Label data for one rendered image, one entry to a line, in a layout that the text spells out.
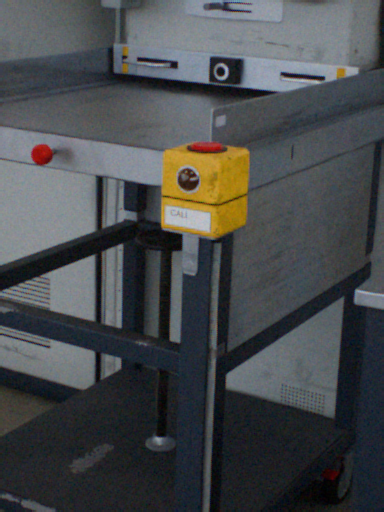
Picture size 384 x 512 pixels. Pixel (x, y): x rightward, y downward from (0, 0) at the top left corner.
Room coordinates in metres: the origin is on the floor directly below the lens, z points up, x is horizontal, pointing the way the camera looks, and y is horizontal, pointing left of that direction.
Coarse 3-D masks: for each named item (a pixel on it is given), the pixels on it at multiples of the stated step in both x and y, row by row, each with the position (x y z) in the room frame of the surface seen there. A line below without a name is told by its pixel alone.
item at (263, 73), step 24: (120, 48) 2.22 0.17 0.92; (144, 48) 2.19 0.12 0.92; (168, 48) 2.18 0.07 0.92; (120, 72) 2.22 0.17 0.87; (144, 72) 2.19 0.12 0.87; (168, 72) 2.16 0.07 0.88; (192, 72) 2.14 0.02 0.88; (264, 72) 2.06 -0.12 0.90; (288, 72) 2.03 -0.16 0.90; (312, 72) 2.01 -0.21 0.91; (360, 72) 1.97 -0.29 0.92
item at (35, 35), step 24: (0, 0) 2.16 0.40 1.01; (24, 0) 2.21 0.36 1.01; (48, 0) 2.26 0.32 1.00; (72, 0) 2.30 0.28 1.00; (96, 0) 2.35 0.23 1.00; (0, 24) 2.16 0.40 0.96; (24, 24) 2.21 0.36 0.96; (48, 24) 2.25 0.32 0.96; (72, 24) 2.30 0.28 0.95; (96, 24) 2.36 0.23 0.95; (120, 24) 2.37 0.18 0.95; (0, 48) 2.16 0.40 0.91; (24, 48) 2.21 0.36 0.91; (48, 48) 2.25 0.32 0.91; (72, 48) 2.30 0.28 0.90; (96, 48) 2.36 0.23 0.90
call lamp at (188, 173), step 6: (180, 168) 1.24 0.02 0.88; (186, 168) 1.24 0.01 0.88; (192, 168) 1.24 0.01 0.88; (180, 174) 1.23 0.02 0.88; (186, 174) 1.23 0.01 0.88; (192, 174) 1.23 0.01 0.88; (198, 174) 1.23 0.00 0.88; (180, 180) 1.23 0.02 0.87; (186, 180) 1.23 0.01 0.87; (192, 180) 1.23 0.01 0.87; (198, 180) 1.23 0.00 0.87; (180, 186) 1.23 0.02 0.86; (186, 186) 1.23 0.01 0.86; (192, 186) 1.23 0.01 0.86; (198, 186) 1.23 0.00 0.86; (186, 192) 1.24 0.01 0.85; (192, 192) 1.24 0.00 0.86
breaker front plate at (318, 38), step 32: (160, 0) 2.19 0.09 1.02; (192, 0) 2.15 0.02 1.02; (224, 0) 2.12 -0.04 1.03; (256, 0) 2.08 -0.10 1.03; (288, 0) 2.05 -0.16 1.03; (128, 32) 2.23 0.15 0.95; (160, 32) 2.19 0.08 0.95; (192, 32) 2.15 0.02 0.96; (224, 32) 2.12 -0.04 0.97; (256, 32) 2.08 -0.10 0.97; (288, 32) 2.05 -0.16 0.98; (320, 32) 2.02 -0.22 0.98
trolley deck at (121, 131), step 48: (96, 96) 2.02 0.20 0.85; (144, 96) 2.05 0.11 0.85; (192, 96) 2.07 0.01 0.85; (240, 96) 2.09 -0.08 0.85; (0, 144) 1.68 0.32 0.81; (48, 144) 1.64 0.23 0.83; (96, 144) 1.59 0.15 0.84; (144, 144) 1.57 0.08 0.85; (288, 144) 1.64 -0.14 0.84; (336, 144) 1.80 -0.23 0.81
